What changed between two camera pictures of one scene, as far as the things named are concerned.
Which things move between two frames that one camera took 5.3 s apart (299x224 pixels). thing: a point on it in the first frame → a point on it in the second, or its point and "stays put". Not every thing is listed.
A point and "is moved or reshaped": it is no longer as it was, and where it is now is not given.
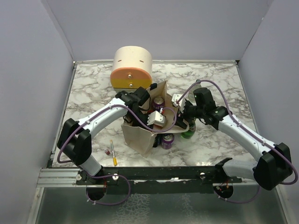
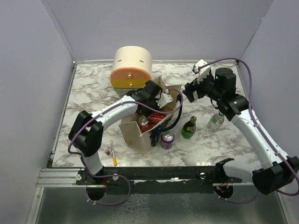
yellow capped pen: [115, 160] stays put
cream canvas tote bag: [143, 140] is moved or reshaped
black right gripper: [180, 117] → [190, 87]
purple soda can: [167, 141] stays put
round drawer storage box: [131, 68] stays put
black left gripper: [146, 115] → [146, 113]
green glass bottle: [189, 134] stays put
